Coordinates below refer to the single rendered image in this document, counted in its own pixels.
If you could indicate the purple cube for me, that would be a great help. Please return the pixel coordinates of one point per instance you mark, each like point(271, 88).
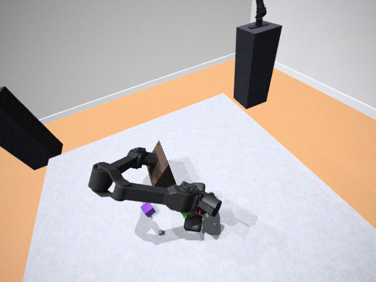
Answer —
point(147, 209)

